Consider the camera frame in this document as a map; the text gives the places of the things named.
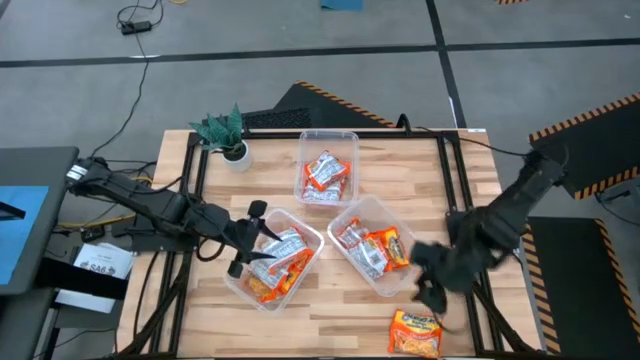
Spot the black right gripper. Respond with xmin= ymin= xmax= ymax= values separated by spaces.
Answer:
xmin=409 ymin=242 xmax=476 ymax=316

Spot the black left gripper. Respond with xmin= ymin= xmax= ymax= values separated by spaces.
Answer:
xmin=219 ymin=199 xmax=283 ymax=280

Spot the clear plastic bin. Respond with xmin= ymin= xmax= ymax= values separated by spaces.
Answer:
xmin=326 ymin=194 xmax=426 ymax=299
xmin=222 ymin=207 xmax=326 ymax=315
xmin=293 ymin=129 xmax=361 ymax=208

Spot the green plant in white pot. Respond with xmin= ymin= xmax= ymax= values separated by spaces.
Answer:
xmin=188 ymin=103 xmax=254 ymax=174

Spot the printed paper sheet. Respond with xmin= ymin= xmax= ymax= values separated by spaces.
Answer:
xmin=73 ymin=242 xmax=137 ymax=280

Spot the plain white paper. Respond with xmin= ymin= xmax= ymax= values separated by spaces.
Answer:
xmin=53 ymin=288 xmax=117 ymax=315

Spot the black shelf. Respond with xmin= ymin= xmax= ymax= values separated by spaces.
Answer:
xmin=34 ymin=257 xmax=130 ymax=301

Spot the blue sheet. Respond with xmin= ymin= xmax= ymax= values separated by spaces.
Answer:
xmin=0 ymin=185 xmax=50 ymax=286

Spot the grey desk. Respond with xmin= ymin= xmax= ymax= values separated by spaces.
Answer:
xmin=0 ymin=145 xmax=80 ymax=297

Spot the black power adapter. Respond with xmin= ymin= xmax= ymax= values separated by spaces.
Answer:
xmin=120 ymin=20 xmax=153 ymax=36

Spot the blue floor mat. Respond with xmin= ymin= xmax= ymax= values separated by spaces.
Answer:
xmin=319 ymin=0 xmax=365 ymax=12

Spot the black desk device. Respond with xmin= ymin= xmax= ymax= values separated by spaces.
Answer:
xmin=0 ymin=200 xmax=27 ymax=222

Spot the yellow power cable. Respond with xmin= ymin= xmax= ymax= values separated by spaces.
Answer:
xmin=59 ymin=175 xmax=154 ymax=230

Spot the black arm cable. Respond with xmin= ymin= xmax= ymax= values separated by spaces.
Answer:
xmin=396 ymin=112 xmax=531 ymax=159

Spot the black power cable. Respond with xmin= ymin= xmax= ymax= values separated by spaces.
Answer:
xmin=69 ymin=0 xmax=166 ymax=164

